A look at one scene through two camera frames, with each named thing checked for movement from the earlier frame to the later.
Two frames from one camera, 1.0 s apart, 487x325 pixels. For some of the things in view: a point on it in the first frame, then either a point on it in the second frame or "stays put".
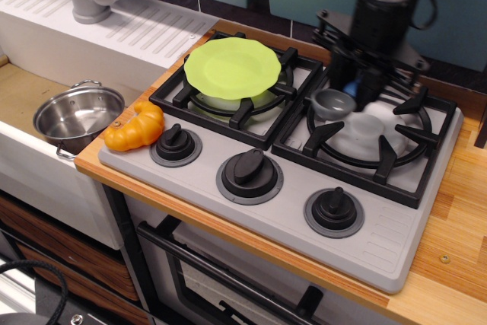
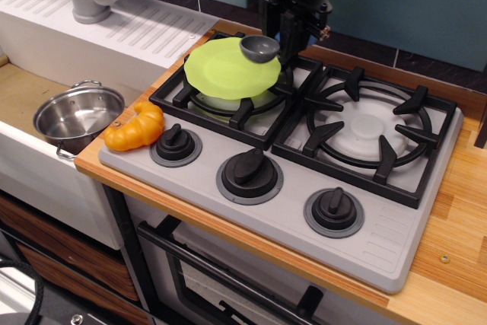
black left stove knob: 176,148 stays put
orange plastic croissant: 141,129 stays put
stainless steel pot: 72,118 stays put
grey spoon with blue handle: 333,104 -> 261,49
